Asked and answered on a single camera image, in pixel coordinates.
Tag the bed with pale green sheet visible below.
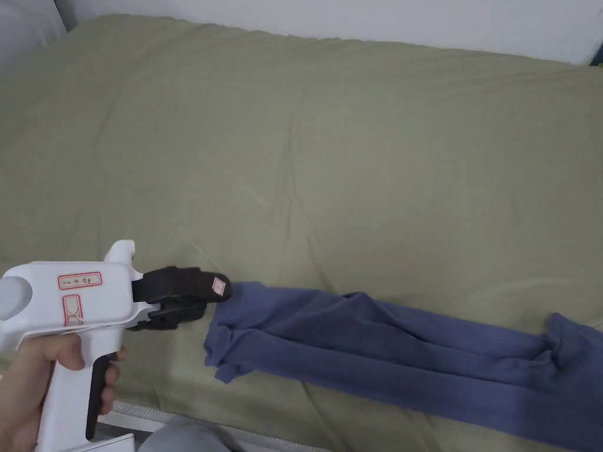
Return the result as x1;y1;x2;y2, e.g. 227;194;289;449
0;13;603;452

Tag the dark blue garment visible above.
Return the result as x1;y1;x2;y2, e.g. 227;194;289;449
203;281;603;452

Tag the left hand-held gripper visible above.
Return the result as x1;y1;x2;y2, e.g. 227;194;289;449
0;240;234;452

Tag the person's left hand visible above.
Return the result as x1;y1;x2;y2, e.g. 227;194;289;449
0;332;128;452

